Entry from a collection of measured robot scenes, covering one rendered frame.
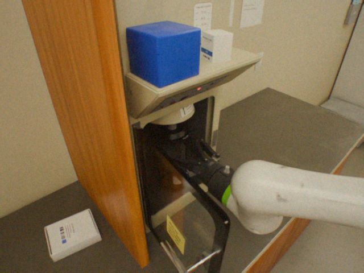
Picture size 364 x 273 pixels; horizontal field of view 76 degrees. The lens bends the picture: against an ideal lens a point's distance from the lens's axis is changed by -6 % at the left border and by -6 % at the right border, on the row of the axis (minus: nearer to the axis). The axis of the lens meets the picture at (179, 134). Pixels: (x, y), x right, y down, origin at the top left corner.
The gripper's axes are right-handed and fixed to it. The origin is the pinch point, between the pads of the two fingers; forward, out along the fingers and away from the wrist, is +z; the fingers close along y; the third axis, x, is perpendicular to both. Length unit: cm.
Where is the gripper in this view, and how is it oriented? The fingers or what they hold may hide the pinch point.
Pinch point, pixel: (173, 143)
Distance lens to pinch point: 81.0
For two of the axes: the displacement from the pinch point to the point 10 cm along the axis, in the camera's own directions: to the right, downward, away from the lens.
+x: 0.0, 8.1, 5.8
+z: -6.2, -4.5, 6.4
